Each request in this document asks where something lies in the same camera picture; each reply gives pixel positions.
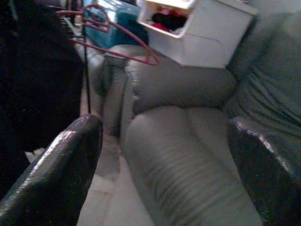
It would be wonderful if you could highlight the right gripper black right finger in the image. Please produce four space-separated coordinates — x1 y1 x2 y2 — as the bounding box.
229 117 301 226

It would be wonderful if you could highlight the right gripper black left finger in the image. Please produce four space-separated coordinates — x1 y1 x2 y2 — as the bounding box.
0 114 104 226

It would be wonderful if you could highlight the pink plastic clothes hanger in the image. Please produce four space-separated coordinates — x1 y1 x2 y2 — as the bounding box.
55 3 160 67

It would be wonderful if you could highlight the black shirt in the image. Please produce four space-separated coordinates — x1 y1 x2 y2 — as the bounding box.
0 0 86 201

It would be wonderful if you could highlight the green leather sofa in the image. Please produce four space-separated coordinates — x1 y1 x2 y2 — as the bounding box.
89 0 301 226

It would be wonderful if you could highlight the white plastic storage box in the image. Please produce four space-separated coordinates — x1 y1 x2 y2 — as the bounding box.
136 0 259 69

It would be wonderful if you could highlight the red garment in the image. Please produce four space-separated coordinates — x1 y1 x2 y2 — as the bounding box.
152 6 189 32

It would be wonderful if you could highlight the black garment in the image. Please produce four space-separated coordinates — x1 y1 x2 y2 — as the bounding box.
151 12 187 32

